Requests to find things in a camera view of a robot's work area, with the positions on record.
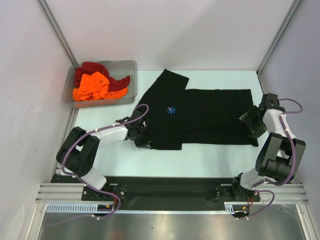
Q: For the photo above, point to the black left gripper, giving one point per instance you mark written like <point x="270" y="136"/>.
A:
<point x="145" y="143"/>

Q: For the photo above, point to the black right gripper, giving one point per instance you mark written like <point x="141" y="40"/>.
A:
<point x="250" y="122"/>

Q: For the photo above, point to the black t-shirt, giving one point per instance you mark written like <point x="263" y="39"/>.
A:
<point x="178" y="115"/>

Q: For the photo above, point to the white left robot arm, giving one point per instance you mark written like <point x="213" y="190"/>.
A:
<point x="78" y="152"/>

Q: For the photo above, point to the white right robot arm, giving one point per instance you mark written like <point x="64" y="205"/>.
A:
<point x="280" y="156"/>

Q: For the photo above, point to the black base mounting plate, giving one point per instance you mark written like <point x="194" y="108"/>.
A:
<point x="177" y="193"/>

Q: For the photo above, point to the clear plastic bin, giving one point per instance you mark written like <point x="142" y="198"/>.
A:
<point x="122" y="73"/>

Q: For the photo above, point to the orange t-shirt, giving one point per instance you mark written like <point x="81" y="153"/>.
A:
<point x="96" y="87"/>

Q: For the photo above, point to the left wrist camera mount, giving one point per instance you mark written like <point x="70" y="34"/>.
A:
<point x="136" y="120"/>

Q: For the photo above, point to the white slotted cable duct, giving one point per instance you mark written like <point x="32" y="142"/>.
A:
<point x="95" y="208"/>

